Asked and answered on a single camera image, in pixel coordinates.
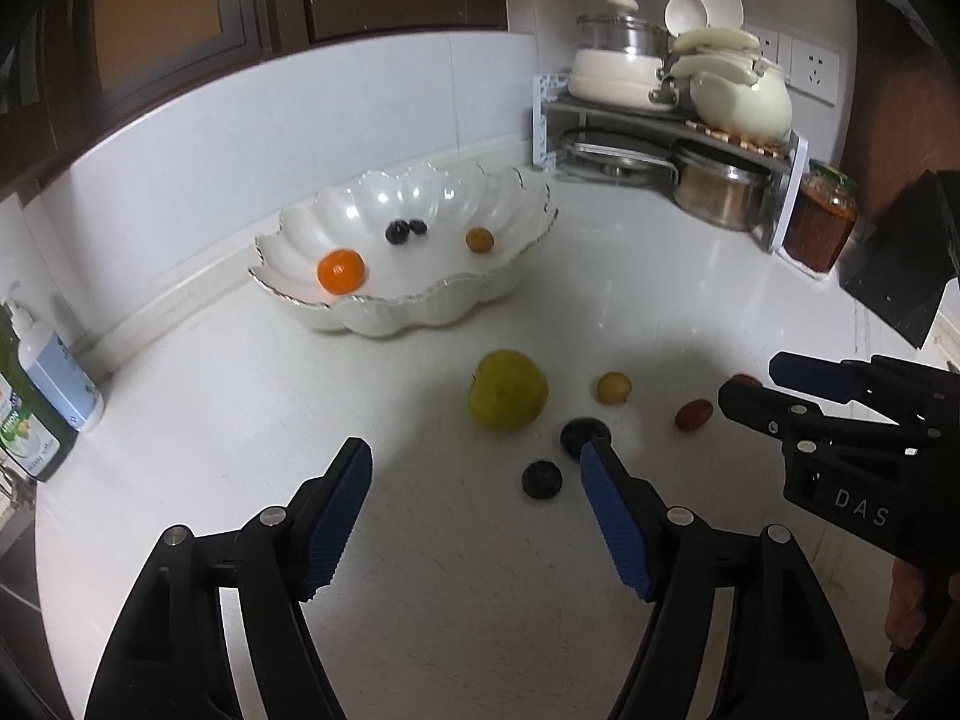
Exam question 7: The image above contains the small yellow longan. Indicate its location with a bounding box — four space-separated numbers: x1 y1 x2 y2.
596 371 633 405

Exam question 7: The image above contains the green apple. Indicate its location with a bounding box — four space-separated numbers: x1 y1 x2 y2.
467 349 550 433

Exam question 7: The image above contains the brown cutting board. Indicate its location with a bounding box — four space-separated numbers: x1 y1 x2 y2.
841 0 958 221

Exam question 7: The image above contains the person's right hand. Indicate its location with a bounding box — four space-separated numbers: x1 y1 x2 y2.
884 559 926 649

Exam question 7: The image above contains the white metal shelf rack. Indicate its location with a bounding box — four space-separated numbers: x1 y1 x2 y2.
532 73 809 252

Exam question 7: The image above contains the orange tangerine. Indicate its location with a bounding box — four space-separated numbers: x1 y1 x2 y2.
316 249 368 296

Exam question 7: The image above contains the cream pot with glass lid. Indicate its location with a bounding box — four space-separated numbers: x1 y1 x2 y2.
568 0 679 114

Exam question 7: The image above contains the white pump soap bottle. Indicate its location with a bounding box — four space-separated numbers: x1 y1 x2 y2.
5 301 104 434

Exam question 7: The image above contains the white wall socket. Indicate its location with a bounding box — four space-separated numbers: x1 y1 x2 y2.
789 39 841 106
745 25 779 64

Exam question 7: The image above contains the white spoon left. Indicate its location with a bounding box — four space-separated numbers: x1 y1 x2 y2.
664 0 708 37

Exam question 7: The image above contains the dark plum front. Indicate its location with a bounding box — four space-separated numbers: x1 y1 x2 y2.
521 460 565 500

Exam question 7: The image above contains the glass pan lid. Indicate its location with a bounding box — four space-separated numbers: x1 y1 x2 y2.
560 128 680 182

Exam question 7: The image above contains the jar of red sauce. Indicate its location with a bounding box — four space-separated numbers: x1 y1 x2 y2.
784 160 859 277

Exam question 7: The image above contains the yellow-brown longan in bowl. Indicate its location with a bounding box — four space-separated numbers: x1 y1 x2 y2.
466 227 496 254

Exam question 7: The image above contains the dark plum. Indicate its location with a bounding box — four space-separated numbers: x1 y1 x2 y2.
560 416 612 461
521 460 565 500

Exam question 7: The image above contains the black knife block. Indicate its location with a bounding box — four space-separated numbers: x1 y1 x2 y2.
841 169 958 349

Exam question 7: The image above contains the white scalloped fruit bowl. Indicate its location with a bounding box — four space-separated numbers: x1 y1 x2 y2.
249 163 558 338

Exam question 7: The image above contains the cream kettle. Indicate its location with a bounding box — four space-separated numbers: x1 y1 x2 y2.
664 28 793 145

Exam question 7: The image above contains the brown window frame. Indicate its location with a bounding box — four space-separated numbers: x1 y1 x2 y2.
2 0 508 192

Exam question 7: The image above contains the steel pot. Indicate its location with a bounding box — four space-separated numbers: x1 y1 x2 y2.
672 143 771 231

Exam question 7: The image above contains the green dish soap bottle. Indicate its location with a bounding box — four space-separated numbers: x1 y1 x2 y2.
0 307 78 483

